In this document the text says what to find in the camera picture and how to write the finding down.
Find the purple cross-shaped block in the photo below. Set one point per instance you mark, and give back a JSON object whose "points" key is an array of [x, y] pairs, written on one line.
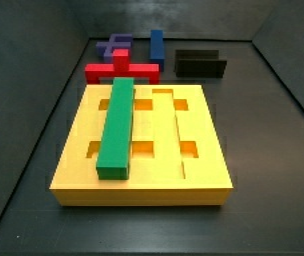
{"points": [[119, 41]]}

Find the blue long bar block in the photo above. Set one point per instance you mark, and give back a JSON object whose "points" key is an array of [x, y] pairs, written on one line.
{"points": [[156, 48]]}

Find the red cross-shaped block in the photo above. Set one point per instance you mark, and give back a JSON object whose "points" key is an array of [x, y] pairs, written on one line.
{"points": [[122, 68]]}

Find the black stepped block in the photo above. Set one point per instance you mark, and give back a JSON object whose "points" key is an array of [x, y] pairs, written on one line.
{"points": [[199, 63]]}

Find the green long bar block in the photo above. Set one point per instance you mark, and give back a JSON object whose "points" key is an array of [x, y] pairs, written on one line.
{"points": [[112, 164]]}

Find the yellow slotted board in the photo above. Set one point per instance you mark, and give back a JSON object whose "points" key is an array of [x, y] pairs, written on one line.
{"points": [[177, 162]]}

